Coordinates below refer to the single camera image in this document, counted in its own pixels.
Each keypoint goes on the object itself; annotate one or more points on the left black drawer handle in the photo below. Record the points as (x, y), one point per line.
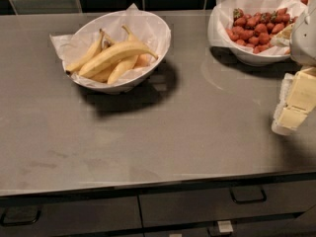
(20, 216)

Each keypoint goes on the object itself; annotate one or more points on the white strawberry bowl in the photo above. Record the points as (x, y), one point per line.
(221, 18)

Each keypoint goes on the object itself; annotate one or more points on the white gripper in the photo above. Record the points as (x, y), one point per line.
(304, 41)

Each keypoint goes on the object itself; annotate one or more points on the left dark drawer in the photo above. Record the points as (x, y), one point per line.
(80, 217)

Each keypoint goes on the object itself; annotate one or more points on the right dark drawer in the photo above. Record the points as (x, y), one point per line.
(217, 204)

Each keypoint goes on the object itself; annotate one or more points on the pile of red strawberries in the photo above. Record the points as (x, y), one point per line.
(256, 31)

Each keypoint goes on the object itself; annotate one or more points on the white banana bowl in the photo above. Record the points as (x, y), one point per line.
(115, 86)

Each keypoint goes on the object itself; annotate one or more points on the dark drawer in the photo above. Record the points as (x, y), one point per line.
(217, 204)
(80, 217)

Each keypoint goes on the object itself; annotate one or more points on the lower drawer with metal latch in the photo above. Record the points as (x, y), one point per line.
(278, 225)

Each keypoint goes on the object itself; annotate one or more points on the orange-tinted banana at back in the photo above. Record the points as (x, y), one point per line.
(142, 61)

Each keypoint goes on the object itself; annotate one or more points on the right black drawer handle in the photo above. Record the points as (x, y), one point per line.
(248, 194)

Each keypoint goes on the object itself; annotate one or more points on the yellow banana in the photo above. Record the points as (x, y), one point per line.
(114, 54)
(104, 75)
(126, 63)
(94, 49)

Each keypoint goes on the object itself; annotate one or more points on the white paper liner in strawberry bowl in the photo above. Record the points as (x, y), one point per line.
(248, 26)

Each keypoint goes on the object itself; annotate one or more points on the black drawer handle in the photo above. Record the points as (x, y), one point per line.
(248, 194)
(20, 216)

